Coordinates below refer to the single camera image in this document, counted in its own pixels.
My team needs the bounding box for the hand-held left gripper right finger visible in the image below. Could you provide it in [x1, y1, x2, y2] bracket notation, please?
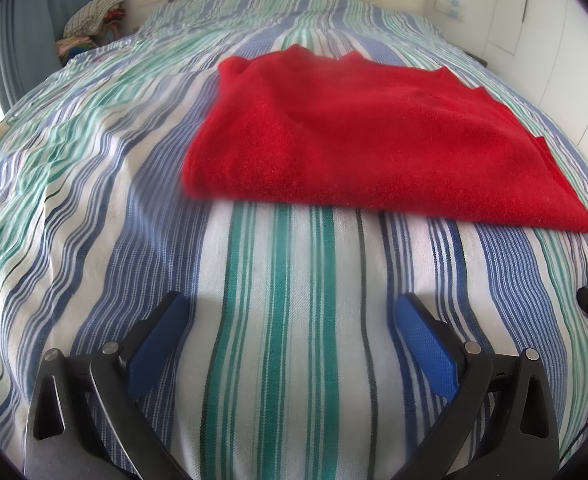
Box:
[394, 292, 561, 480]

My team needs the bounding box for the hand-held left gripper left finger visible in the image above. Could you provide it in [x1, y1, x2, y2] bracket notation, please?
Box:
[24, 290, 192, 480]

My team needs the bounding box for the red knit sweater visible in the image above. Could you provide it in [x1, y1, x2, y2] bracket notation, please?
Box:
[180, 44, 588, 234]

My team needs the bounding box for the pile of clothes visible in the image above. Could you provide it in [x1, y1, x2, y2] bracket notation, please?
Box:
[56, 0, 130, 63]

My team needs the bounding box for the bed with striped cover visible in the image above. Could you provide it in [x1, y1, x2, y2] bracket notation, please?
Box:
[0, 0, 588, 480]

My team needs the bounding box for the white wardrobe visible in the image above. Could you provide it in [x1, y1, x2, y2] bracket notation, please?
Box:
[484, 0, 588, 146]

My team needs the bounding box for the blue curtain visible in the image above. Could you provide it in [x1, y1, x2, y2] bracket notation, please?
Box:
[0, 0, 105, 111]

